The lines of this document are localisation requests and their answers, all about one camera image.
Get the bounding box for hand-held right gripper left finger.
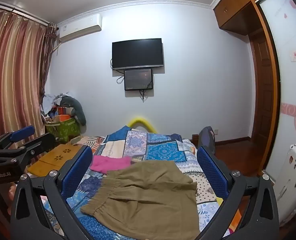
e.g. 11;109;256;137
10;145;93;240

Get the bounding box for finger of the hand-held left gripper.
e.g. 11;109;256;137
0;126;35;153
0;132;56;166

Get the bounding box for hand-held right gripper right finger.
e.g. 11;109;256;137
195;146;280;240

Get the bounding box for khaki pants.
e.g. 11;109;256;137
80;160;201;240

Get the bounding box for yellow mat with flowers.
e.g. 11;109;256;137
28;144;83;177

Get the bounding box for grey backpack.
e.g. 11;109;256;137
197;126;216;156

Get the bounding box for pink cloth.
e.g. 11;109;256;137
90;155;131;174

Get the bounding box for orange yellow blanket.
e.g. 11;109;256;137
215;196;242;230

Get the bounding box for orange box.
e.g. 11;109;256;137
55;107;73;123

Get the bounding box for white plastic bag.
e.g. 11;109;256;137
41;93;63;114

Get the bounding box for blue patchwork bedsheet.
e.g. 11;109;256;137
44;125;239;240

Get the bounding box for striped pink curtain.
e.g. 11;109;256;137
0;1;57;143

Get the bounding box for small white fridge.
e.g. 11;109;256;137
269;143;296;221

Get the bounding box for yellow hoop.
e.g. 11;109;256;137
127;116;157;132

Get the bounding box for small black monitor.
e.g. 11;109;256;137
124;68;153;91

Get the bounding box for white air conditioner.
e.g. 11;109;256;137
58;13;103;43

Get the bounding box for wooden overhead cabinet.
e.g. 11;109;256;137
212;0;280;37

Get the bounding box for black cable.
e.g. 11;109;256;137
140;89;151;103
110;58;125;84

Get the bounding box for black wall television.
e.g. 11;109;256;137
112;38;164;71

